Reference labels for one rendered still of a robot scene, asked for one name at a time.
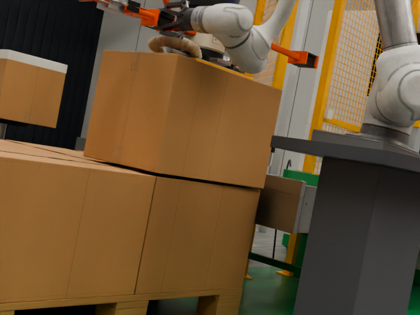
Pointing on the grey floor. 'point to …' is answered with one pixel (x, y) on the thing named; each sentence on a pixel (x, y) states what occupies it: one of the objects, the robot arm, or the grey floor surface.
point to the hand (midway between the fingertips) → (155, 19)
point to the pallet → (141, 302)
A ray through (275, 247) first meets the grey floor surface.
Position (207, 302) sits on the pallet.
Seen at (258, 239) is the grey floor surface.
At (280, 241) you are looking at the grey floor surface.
